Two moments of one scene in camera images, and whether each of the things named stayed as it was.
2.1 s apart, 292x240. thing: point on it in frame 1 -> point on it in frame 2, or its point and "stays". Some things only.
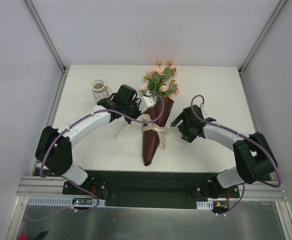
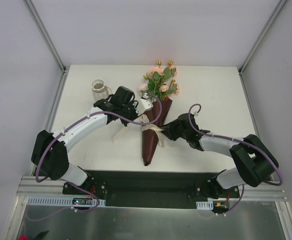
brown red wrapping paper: x=151 y=138 stays
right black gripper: x=181 y=122 -> x=172 y=129
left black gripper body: x=134 y=107 stays
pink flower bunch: x=159 y=82 stays
